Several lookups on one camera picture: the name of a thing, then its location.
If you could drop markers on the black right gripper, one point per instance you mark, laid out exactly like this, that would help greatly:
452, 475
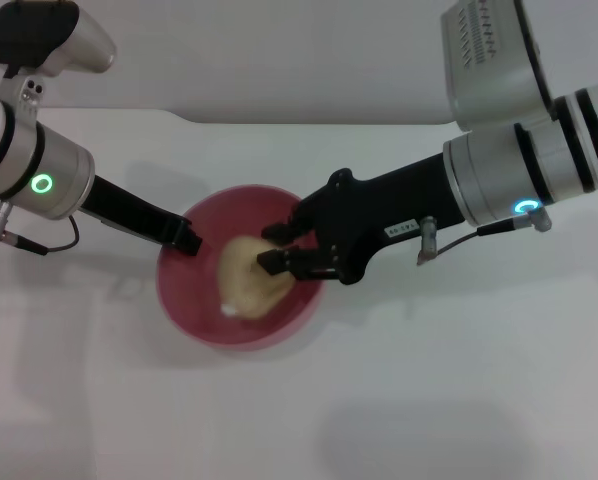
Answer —
374, 210

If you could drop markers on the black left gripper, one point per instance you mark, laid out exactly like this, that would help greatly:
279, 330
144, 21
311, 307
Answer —
129, 210

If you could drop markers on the beige egg yolk pastry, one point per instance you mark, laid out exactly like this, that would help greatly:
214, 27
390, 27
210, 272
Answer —
244, 280

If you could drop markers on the pink plastic bowl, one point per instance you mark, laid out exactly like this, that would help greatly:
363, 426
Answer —
189, 310

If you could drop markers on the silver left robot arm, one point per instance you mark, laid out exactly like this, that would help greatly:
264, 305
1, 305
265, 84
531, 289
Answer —
29, 165

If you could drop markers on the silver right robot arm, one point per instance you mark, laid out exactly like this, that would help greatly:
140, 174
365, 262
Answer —
529, 165

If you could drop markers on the left wrist camera housing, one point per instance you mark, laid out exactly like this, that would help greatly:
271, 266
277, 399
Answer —
54, 35

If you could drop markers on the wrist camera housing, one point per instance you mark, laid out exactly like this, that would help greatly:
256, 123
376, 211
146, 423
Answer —
489, 65
54, 35

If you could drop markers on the right wrist camera housing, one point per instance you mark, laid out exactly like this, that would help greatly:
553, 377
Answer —
489, 65

